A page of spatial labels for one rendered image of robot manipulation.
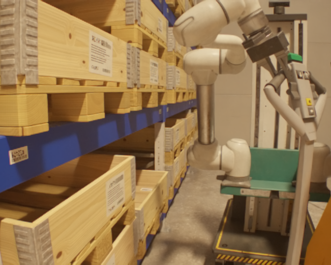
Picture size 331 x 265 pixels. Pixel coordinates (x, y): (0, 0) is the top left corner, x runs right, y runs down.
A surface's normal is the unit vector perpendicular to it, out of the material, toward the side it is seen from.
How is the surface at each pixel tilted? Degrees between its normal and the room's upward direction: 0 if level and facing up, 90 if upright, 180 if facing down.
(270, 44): 118
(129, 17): 90
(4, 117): 90
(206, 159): 111
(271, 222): 90
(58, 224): 90
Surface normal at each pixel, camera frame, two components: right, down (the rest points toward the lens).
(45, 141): 0.98, 0.03
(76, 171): -0.21, 0.14
